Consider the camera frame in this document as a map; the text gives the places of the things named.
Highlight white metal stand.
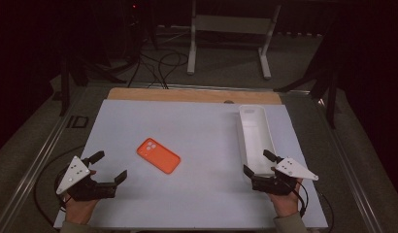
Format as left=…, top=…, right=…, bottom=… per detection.
left=186, top=0, right=282, bottom=81

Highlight black floor cables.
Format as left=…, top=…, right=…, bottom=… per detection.
left=127, top=51, right=190, bottom=90

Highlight orange phone case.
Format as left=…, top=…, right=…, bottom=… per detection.
left=136, top=137, right=182, bottom=175

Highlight person's left hand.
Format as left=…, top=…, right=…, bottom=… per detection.
left=64, top=169, right=100, bottom=226

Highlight black angled stand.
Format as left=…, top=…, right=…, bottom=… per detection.
left=274, top=18, right=341, bottom=130

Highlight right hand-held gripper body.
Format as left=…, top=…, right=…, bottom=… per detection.
left=251, top=157, right=319, bottom=196

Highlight black tripod stand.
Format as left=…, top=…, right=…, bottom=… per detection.
left=59, top=54, right=127, bottom=117

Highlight right hand-held gripper cable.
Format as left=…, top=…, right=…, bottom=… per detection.
left=293, top=179, right=336, bottom=233

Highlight hand-held gripper cable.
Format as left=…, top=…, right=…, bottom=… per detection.
left=33, top=145, right=86, bottom=228
left=293, top=179, right=336, bottom=233

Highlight white table mat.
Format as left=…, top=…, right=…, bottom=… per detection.
left=53, top=99, right=329, bottom=230

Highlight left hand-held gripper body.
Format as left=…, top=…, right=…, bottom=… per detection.
left=55, top=155, right=118, bottom=202

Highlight long white tray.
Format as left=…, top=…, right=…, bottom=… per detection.
left=238, top=104, right=279, bottom=178

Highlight left hand-held gripper cable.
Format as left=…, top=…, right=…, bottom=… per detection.
left=33, top=145, right=86, bottom=228

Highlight person's right hand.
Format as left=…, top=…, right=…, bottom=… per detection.
left=268, top=166, right=302, bottom=218

